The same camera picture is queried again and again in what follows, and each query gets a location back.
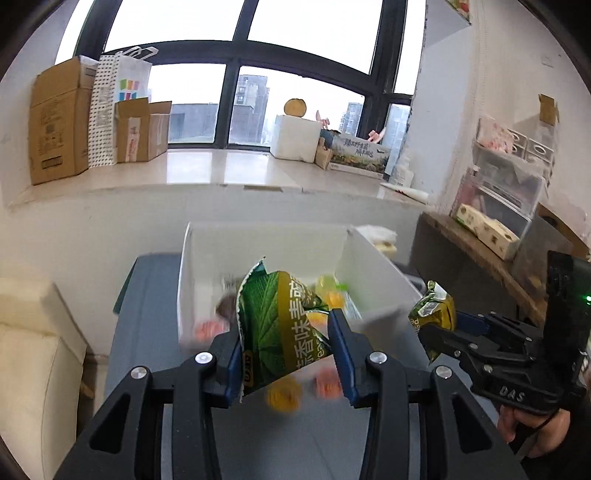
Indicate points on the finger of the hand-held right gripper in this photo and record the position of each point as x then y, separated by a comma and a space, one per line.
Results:
468, 321
448, 344

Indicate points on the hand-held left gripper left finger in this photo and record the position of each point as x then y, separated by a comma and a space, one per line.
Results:
233, 374

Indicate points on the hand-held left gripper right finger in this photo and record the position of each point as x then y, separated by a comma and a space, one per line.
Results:
344, 360

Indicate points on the green snack packet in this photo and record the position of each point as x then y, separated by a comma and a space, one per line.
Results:
277, 323
434, 307

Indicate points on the person's right hand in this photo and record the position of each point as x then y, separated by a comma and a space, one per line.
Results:
540, 434

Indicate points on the wooden counter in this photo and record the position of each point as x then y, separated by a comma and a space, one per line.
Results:
461, 240

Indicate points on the patterned tissue box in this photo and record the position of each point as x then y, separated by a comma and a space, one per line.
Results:
485, 230

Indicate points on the dark clear container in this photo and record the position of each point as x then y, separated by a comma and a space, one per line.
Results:
540, 258

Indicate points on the soft tissue pack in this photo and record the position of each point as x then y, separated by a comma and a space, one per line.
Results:
383, 240

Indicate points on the clear plastic organiser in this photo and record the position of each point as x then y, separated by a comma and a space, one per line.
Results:
503, 184

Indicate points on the white paper cone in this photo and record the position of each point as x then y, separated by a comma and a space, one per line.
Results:
408, 193

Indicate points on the white bottle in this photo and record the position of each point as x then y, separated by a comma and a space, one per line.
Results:
402, 173

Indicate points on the floral pouch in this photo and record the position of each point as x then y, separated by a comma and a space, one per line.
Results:
494, 136

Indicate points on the landscape printed box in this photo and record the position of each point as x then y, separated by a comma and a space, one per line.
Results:
358, 154

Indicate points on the cream sofa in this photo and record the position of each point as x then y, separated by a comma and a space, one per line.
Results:
32, 369

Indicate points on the pink toy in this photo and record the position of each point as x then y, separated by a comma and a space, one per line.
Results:
323, 121
377, 135

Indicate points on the small cardboard piece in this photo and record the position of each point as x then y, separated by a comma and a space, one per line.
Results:
548, 110

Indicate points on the white foam box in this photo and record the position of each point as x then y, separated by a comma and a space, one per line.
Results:
295, 138

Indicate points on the round yellow fruit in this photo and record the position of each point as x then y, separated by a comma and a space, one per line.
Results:
295, 107

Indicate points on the small open cardboard box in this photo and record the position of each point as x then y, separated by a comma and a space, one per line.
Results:
138, 134

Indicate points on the white dotted paper bag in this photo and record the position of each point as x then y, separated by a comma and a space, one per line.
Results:
106, 115

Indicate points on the large cardboard box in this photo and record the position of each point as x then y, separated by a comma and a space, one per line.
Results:
55, 120

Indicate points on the black window frame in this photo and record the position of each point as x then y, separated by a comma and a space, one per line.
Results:
376, 83

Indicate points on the wall poster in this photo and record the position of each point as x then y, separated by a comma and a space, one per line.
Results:
459, 9

